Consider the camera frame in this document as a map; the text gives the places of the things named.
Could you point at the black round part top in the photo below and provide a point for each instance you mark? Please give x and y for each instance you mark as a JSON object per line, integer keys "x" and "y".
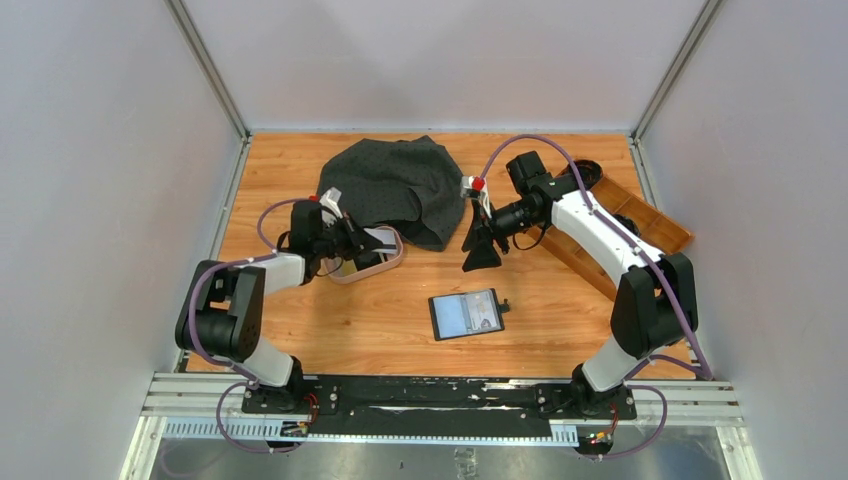
{"x": 590, "y": 172}

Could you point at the aluminium frame rail front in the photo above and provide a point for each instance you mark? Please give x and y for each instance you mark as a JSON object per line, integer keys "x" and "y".
{"x": 204, "y": 405}

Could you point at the black round part right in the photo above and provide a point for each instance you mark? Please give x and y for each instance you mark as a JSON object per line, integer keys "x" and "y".
{"x": 628, "y": 224}

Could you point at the white black credit card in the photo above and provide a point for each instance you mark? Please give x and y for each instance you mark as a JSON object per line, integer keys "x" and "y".
{"x": 482, "y": 312}

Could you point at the black round part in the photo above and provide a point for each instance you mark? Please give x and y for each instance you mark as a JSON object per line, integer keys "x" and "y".
{"x": 628, "y": 224}
{"x": 590, "y": 172}

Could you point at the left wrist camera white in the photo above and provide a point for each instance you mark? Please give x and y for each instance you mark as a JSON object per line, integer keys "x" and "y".
{"x": 331, "y": 202}

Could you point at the pink oval tray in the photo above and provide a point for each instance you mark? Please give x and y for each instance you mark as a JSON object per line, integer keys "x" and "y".
{"x": 372, "y": 263}

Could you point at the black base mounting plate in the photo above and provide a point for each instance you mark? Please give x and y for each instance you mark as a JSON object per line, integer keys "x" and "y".
{"x": 442, "y": 406}

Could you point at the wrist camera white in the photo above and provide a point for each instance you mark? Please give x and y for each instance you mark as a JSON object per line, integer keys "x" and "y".
{"x": 331, "y": 202}
{"x": 475, "y": 188}

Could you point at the orange compartment tray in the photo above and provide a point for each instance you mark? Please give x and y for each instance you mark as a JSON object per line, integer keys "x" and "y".
{"x": 654, "y": 228}

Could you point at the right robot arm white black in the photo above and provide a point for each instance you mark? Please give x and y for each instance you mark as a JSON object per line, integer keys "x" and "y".
{"x": 655, "y": 300}

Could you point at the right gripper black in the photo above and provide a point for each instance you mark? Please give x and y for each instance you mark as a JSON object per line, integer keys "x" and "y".
{"x": 479, "y": 244}

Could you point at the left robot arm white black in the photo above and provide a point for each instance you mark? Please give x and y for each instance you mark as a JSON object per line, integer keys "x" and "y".
{"x": 221, "y": 318}

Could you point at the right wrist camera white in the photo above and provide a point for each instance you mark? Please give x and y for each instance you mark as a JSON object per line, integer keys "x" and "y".
{"x": 475, "y": 188}

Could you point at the black leather card holder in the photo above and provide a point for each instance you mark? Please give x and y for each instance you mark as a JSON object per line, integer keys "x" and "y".
{"x": 449, "y": 315}

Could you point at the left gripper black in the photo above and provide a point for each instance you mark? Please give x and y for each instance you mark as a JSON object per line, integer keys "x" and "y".
{"x": 358, "y": 241}

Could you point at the dark grey dotted cloth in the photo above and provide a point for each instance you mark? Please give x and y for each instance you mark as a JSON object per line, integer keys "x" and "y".
{"x": 412, "y": 186}

